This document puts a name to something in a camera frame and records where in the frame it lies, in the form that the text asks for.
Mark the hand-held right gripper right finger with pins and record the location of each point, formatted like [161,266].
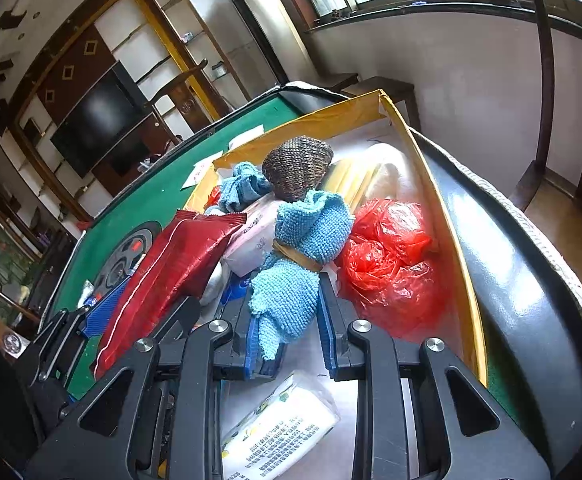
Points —
[328,340]

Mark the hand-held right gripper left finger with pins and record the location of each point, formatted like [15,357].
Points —
[251,355]

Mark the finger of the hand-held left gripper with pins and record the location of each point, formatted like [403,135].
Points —
[103,307]
[181,317]

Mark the red snack bag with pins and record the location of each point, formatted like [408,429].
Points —
[171,270]

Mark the blue cloth with rubber band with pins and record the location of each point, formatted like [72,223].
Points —
[306,240]

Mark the yellow cardboard box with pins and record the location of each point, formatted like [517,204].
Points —
[321,115]

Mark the small white packet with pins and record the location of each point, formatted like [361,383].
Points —
[87,294]

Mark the silver foil packet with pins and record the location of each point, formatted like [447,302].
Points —
[215,285]

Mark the round table control panel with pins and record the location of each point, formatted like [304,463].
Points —
[121,255]

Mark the blue and white wipes pack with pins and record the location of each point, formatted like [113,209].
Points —
[233,291]

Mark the white tissue pack green print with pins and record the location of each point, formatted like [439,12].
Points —
[281,425]

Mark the red plastic bag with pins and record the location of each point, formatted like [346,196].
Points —
[391,260]

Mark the pink tissue pack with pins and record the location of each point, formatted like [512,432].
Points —
[253,240]

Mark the white paper sheet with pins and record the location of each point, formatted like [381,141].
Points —
[246,137]
[201,170]

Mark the brown television cabinet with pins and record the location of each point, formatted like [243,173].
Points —
[131,152]

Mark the cream plastic-wrapped bundle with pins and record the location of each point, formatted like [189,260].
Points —
[371,175]

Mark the brown knit hat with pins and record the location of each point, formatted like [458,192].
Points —
[296,165]

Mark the black television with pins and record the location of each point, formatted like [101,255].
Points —
[96,120]

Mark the wooden chair with emblem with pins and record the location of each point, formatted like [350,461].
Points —
[186,105]

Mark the standing air conditioner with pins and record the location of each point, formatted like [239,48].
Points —
[251,20]

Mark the dark wooden chair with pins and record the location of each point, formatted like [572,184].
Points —
[546,60]

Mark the wooden wall shelf unit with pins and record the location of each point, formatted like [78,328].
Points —
[171,25]

